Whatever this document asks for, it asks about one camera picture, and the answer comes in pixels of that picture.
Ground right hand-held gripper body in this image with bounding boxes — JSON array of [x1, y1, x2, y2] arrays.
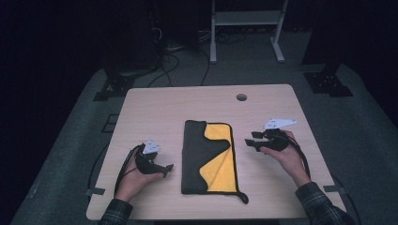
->
[[261, 117, 299, 153]]

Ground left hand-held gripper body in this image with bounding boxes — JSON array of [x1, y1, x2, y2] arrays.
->
[[134, 139, 167, 175]]

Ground yellow and black cloth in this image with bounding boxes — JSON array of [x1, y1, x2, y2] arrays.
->
[[180, 119, 251, 205]]

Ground person's left hand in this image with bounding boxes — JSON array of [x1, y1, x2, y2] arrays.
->
[[114, 149, 165, 203]]

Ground person's right hand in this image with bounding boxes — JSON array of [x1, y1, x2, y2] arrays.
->
[[258, 129, 314, 189]]

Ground grey tape strip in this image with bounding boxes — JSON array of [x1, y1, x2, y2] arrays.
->
[[323, 185, 347, 195], [84, 187, 107, 197]]

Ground black stand base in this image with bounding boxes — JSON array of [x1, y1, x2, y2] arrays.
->
[[302, 59, 355, 98], [93, 60, 159, 102]]

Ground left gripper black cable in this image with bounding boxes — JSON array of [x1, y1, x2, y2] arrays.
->
[[113, 143, 145, 196]]

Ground black cable beside table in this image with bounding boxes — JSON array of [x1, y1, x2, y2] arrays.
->
[[87, 141, 112, 203]]

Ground black floor outlet frame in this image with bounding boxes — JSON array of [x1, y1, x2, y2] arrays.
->
[[100, 113, 120, 134]]

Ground black floor cables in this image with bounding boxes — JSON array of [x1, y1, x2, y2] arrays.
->
[[145, 26, 248, 89]]

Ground white metal desk frame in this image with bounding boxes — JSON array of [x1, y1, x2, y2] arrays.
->
[[209, 0, 289, 65]]

